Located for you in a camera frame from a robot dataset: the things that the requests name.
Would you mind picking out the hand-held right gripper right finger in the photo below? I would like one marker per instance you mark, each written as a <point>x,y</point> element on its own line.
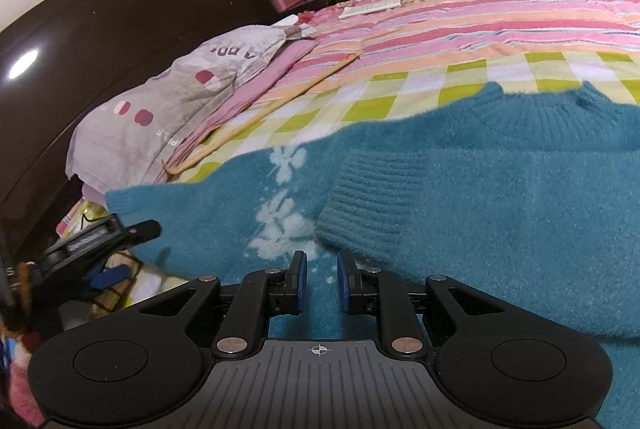
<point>342,283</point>

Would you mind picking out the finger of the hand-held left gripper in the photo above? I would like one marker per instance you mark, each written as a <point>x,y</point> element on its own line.
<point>142,231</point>
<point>111,276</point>

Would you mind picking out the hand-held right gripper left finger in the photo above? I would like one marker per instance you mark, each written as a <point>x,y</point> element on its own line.
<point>300,283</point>

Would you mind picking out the teal knit sweater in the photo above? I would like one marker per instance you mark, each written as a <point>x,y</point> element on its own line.
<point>450,209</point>

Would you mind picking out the beige striped sweater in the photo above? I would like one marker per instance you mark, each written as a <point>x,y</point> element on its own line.
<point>120,289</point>

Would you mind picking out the person's fuzzy clothing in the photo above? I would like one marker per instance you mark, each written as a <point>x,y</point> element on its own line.
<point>20,359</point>

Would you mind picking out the grey dotted pillow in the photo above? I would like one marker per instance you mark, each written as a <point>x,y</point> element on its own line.
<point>270,74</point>
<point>175,109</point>

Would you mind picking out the wooden back scratcher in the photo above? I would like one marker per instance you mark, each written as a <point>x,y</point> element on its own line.
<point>280,101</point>

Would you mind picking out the green checkered bed sheet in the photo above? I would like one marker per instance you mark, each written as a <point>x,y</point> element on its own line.
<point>400,94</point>

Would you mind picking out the dark wooden headboard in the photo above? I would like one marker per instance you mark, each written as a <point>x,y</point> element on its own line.
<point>115,19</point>

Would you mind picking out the small red cloth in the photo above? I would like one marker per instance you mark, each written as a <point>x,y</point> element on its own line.
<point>305,16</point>

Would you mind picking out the white flat pack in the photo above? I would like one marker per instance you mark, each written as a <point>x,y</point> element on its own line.
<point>370,9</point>

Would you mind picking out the pink striped blanket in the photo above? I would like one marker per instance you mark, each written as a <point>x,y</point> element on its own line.
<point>475,24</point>

